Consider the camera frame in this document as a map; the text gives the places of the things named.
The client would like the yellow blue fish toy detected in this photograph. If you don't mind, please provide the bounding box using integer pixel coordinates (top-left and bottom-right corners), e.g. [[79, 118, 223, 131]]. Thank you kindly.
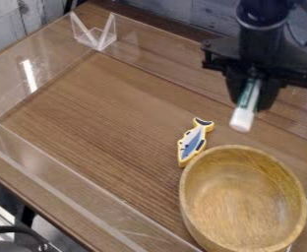
[[178, 117, 214, 167]]

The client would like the black cable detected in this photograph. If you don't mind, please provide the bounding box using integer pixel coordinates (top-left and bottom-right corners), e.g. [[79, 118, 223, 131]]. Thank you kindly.
[[0, 225, 48, 252]]

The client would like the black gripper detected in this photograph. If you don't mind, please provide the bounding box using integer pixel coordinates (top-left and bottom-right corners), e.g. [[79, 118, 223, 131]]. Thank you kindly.
[[200, 18, 307, 111]]

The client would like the clear acrylic front wall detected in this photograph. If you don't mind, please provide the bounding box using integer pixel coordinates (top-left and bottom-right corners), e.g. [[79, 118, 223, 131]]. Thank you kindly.
[[0, 124, 200, 252]]

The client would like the green white marker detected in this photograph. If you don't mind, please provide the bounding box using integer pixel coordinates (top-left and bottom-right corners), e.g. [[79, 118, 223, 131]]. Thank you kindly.
[[230, 79, 262, 133]]

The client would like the brown wooden bowl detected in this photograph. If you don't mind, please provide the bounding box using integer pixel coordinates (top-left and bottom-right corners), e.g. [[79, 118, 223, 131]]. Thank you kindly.
[[179, 145, 307, 252]]

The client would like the clear acrylic corner bracket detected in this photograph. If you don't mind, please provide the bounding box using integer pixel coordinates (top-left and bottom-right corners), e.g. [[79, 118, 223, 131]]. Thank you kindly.
[[69, 12, 116, 51]]

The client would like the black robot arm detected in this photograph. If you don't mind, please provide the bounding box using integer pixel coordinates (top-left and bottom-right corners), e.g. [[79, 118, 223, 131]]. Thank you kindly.
[[202, 0, 307, 111]]

